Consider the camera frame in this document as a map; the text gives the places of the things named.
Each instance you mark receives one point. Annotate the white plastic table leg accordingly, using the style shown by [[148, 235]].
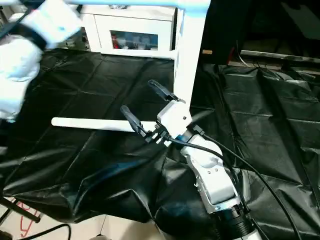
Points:
[[140, 3], [162, 54], [95, 124]]

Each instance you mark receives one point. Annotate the white plastic table top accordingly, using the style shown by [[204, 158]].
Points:
[[190, 60]]

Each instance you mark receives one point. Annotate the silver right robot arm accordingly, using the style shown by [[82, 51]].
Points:
[[215, 175]]

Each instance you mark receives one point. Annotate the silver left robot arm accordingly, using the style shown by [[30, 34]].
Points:
[[30, 45]]

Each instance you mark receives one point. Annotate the small yellow label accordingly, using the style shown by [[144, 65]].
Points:
[[207, 51]]

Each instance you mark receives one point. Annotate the black plastic mat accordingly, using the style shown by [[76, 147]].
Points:
[[75, 85]]

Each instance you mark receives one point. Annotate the white glass-door cabinet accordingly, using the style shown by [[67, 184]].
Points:
[[135, 25]]

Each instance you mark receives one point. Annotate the silver metal bar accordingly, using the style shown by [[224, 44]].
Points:
[[280, 55]]

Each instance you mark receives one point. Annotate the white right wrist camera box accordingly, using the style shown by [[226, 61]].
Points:
[[175, 117]]

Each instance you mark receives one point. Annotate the black folding table frame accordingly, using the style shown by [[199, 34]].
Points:
[[20, 210]]

